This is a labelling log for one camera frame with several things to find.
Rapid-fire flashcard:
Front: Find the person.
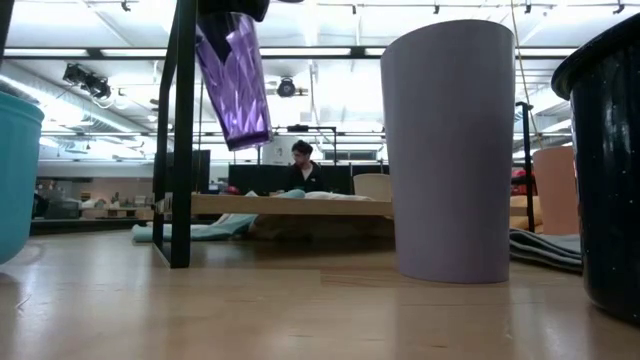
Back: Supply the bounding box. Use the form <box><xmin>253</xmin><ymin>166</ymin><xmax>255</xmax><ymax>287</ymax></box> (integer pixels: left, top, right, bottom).
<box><xmin>287</xmin><ymin>139</ymin><xmax>327</xmax><ymax>194</ymax></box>

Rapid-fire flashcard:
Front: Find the teal cloth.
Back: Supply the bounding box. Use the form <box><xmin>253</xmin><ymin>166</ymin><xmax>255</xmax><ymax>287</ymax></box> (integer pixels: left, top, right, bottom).
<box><xmin>132</xmin><ymin>188</ymin><xmax>307</xmax><ymax>244</ymax></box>

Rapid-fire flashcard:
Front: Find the lavender cup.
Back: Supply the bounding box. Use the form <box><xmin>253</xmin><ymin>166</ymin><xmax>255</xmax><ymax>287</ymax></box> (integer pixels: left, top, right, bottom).
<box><xmin>380</xmin><ymin>19</ymin><xmax>516</xmax><ymax>285</ymax></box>

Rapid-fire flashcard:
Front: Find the cluttered background workbench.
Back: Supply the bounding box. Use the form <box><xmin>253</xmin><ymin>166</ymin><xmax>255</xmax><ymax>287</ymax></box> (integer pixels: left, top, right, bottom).
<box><xmin>29</xmin><ymin>189</ymin><xmax>156</xmax><ymax>221</ymax></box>

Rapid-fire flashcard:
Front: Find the black speckled mug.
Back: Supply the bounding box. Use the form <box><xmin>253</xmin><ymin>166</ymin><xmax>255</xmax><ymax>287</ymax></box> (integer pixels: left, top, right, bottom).
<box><xmin>551</xmin><ymin>12</ymin><xmax>640</xmax><ymax>324</ymax></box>

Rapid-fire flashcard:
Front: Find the peach orange cup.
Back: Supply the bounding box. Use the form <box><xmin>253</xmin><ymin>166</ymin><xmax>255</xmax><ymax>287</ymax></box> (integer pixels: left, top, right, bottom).
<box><xmin>532</xmin><ymin>145</ymin><xmax>580</xmax><ymax>236</ymax></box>

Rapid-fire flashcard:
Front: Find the black track spotlight cluster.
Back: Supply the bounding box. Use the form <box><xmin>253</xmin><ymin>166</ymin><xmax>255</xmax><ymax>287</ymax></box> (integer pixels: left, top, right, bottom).
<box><xmin>62</xmin><ymin>63</ymin><xmax>114</xmax><ymax>101</ymax></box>

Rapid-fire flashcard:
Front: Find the grey folded cloth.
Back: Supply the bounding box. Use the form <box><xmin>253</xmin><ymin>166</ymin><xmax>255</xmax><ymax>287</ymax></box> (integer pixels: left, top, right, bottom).
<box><xmin>509</xmin><ymin>228</ymin><xmax>584</xmax><ymax>274</ymax></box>

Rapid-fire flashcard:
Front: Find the black room divider panel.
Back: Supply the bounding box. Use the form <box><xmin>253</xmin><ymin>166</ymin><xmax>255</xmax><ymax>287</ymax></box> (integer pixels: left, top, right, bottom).
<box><xmin>228</xmin><ymin>163</ymin><xmax>391</xmax><ymax>195</ymax></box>

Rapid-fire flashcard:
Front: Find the blue plastic mug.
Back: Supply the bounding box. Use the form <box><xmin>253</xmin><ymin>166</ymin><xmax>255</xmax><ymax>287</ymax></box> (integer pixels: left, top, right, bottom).
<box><xmin>0</xmin><ymin>91</ymin><xmax>45</xmax><ymax>265</ymax></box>

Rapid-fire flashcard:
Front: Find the purple faceted plastic tumbler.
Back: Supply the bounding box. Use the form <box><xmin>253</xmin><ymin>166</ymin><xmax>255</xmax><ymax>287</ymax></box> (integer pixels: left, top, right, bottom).
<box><xmin>194</xmin><ymin>12</ymin><xmax>274</xmax><ymax>152</ymax></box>

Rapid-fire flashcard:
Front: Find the wooden shelf black metal frame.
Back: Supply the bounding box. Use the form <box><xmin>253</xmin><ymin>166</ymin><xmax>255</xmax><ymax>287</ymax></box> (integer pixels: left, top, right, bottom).
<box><xmin>152</xmin><ymin>0</ymin><xmax>542</xmax><ymax>270</ymax></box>

